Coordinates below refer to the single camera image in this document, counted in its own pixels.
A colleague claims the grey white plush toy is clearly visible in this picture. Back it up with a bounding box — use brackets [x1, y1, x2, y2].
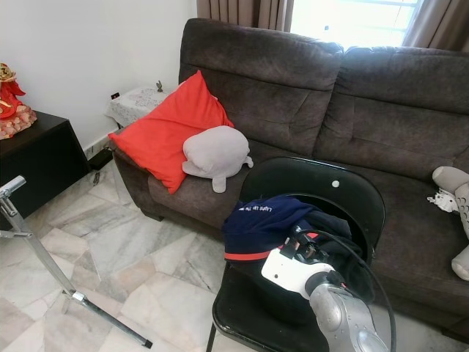
[426, 165, 469, 282]

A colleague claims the navy shirt red stripe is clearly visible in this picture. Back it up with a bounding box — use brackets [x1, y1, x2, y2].
[222, 194, 374, 290]

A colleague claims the brown curtain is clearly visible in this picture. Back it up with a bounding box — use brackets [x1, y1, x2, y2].
[196, 0, 294, 32]
[402, 0, 469, 52]

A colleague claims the red laughing buddha figurine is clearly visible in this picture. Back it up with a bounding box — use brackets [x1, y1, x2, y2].
[0, 62, 37, 140]

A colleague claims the silver clothes rack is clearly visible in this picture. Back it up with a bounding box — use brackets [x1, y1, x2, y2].
[0, 175, 153, 349]

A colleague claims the bright window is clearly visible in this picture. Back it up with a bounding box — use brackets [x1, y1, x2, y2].
[289, 0, 422, 48]

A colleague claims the lace covered side table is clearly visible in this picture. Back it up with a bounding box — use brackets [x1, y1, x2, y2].
[105, 84, 177, 129]

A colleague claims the black television console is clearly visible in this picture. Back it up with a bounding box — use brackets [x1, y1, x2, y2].
[0, 110, 90, 221]

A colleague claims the brown fabric sofa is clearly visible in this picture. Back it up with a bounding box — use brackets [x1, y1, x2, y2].
[110, 18, 469, 342]

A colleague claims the red pillow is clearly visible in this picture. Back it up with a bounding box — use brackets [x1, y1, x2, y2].
[108, 70, 234, 195]

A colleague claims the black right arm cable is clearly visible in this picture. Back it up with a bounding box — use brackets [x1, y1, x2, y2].
[293, 229, 398, 352]

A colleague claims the black folding chair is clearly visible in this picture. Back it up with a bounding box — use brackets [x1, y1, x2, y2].
[207, 156, 388, 352]

